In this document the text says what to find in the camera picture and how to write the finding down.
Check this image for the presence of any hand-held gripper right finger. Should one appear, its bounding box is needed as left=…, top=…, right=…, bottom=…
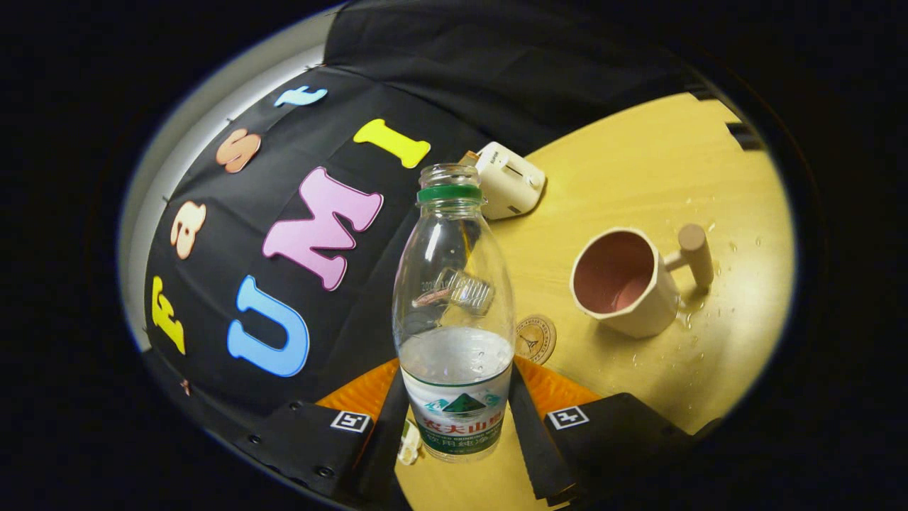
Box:
left=506, top=358, right=721, bottom=506

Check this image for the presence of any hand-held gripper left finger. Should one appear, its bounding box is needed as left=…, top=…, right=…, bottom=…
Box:
left=213, top=358, right=410, bottom=509

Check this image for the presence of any clear plastic bottle green label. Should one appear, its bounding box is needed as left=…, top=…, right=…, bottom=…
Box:
left=392, top=164, right=516, bottom=463

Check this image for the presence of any round cork coaster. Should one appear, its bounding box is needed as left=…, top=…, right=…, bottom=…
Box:
left=514, top=314, right=558, bottom=366

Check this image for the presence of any beige cup wooden handle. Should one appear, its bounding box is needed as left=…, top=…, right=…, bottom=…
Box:
left=570, top=224, right=715, bottom=339

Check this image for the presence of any black backdrop cloth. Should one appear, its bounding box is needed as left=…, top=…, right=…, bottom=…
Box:
left=142, top=0, right=710, bottom=441

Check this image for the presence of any white toaster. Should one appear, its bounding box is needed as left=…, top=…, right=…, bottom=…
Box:
left=474, top=141, right=547, bottom=221

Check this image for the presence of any wooden table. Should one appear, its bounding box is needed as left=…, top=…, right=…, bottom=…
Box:
left=383, top=92, right=795, bottom=511

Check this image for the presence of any black table clamp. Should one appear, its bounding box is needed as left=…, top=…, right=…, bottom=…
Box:
left=725, top=122, right=765, bottom=151

